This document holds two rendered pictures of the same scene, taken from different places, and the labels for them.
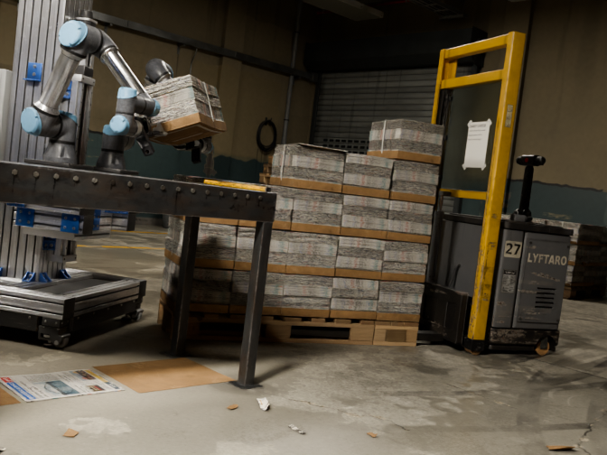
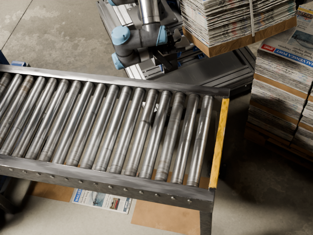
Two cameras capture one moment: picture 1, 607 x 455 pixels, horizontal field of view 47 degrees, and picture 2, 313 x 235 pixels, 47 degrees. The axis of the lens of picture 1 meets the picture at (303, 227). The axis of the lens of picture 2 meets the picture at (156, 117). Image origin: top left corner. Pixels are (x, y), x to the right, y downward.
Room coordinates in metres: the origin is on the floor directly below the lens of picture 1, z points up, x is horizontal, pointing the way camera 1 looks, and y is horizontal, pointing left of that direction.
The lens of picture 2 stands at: (2.51, -0.27, 2.12)
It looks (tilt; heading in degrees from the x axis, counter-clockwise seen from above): 55 degrees down; 66
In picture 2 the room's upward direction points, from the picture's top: 11 degrees counter-clockwise
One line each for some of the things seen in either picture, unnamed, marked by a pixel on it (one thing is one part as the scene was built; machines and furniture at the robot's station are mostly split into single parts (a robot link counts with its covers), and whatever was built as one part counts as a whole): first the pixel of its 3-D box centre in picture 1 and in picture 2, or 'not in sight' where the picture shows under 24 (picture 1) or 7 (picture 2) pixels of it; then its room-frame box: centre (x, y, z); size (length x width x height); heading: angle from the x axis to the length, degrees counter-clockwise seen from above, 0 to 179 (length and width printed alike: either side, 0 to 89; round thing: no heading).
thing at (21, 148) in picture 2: not in sight; (36, 117); (2.43, 0.94, 0.77); 0.47 x 0.05 x 0.05; 44
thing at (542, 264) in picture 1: (497, 280); not in sight; (4.46, -1.28, 0.40); 0.69 x 0.55 x 0.80; 22
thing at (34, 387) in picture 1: (60, 384); (105, 187); (2.55, 0.82, 0.00); 0.37 x 0.28 x 0.01; 134
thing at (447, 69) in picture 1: (432, 183); not in sight; (4.62, -0.81, 0.97); 0.09 x 0.09 x 1.75; 22
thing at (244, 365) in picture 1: (255, 303); (206, 231); (2.84, 0.16, 0.34); 0.06 x 0.06 x 0.68; 44
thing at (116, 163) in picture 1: (111, 159); not in sight; (3.70, 1.05, 0.87); 0.15 x 0.15 x 0.10
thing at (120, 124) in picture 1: (123, 125); (125, 58); (2.88, 0.78, 1.00); 0.11 x 0.08 x 0.09; 167
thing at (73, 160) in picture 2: not in sight; (87, 124); (2.61, 0.75, 0.77); 0.47 x 0.05 x 0.05; 44
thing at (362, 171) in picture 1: (353, 175); not in sight; (4.03, -0.25, 0.95); 0.38 x 0.29 x 0.23; 21
